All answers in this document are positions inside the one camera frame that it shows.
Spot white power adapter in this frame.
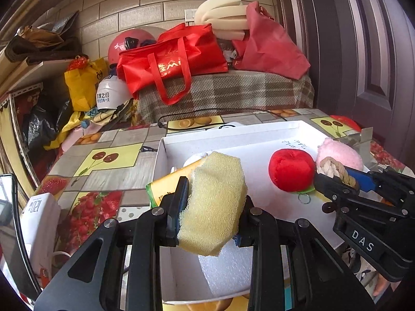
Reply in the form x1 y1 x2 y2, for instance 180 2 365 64
19 193 62 292

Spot yellow green packet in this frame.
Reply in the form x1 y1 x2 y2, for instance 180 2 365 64
146 165 203 209

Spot brown bags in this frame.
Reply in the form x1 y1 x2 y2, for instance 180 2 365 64
6 10 81 65

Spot white round pad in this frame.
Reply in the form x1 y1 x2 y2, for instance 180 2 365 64
183 152 215 169

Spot yellow shopping bag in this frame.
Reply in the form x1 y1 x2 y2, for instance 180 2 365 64
64 56 109 112

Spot red cloth bag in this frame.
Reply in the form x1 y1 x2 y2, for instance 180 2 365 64
232 1 311 80

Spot pink plush toy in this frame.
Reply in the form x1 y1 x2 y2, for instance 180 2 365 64
316 137 364 172

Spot white foam sheet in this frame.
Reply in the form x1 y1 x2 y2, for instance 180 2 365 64
198 243 253 297

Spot storage rack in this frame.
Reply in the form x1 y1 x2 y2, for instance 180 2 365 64
0 48 78 201

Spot pink helmet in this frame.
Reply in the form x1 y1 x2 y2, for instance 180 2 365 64
108 27 169 65

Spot black cable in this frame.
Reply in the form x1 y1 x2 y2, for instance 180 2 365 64
157 108 289 130

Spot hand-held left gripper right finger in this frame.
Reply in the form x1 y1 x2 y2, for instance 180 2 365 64
233 196 377 311

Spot pile of coloured cloths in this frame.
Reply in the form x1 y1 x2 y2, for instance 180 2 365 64
44 110 137 151

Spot black plastic bag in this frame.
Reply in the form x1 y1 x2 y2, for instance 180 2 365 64
21 99 72 150

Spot plaid blanket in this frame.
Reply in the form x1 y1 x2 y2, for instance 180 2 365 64
136 69 315 125

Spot white cardboard box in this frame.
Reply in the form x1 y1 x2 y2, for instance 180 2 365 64
152 120 373 305

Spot fruit print tablecloth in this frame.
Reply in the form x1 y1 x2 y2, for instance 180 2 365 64
32 108 406 311

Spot red apple plush toy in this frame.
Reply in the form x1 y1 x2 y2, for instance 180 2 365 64
269 148 316 203

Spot red tote bag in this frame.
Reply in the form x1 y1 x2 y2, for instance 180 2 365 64
116 23 229 106

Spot white helmet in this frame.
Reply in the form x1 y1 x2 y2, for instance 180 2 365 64
96 71 133 111

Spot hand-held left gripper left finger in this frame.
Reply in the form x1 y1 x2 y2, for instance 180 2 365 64
34 176 190 311

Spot cream foam strips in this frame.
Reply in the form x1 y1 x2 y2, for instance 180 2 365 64
194 0 252 41

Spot grey panelled door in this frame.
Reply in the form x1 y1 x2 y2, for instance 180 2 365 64
272 0 415 182

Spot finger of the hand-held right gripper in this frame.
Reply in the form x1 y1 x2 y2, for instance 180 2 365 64
344 166 415 208
314 172 410 217

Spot yellow sponge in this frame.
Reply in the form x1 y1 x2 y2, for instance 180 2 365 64
177 152 250 256

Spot beige knotted rope toy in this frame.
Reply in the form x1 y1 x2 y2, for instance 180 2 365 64
316 156 359 190

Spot person's right hand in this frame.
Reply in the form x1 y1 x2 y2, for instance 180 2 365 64
372 272 391 299

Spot black white spotted plush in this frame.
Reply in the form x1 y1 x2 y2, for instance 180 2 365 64
337 244 362 274

